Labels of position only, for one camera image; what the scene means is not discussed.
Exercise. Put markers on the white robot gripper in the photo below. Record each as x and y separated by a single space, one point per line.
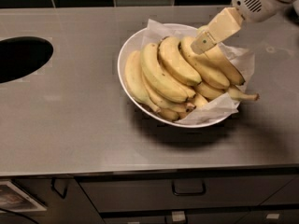
250 4

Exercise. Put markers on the rightmost top yellow banana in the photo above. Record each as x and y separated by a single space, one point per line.
218 59

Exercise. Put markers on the small banana with stem right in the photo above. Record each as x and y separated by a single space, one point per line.
236 94

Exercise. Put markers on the short yellow banana middle right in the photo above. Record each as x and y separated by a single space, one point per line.
208 91

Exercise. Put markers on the small yellow banana centre bottom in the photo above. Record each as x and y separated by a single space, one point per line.
199 100

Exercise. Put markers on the small yellow banana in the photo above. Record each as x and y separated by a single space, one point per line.
169 114
199 100

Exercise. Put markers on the white ceramic bowl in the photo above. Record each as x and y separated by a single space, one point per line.
132 43

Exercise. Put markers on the lower yellow banana under stack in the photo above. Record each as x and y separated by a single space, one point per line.
162 102

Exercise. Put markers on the leftmost yellow banana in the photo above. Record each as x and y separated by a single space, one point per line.
134 82

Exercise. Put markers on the white paper liner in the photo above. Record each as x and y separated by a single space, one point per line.
221 108

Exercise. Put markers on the grey drawer front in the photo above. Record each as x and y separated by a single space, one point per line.
156 195

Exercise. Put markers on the white label lower right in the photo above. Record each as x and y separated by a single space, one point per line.
273 216

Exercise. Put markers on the white label lower drawer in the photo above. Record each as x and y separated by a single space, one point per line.
178 217

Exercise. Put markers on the black round sink hole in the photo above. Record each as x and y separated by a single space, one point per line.
21 56

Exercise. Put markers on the grey cabinet door left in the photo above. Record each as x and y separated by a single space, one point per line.
76 208

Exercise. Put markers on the black drawer handle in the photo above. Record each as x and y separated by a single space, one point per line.
188 188

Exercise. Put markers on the black cabinet door handle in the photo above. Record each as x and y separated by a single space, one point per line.
59 186

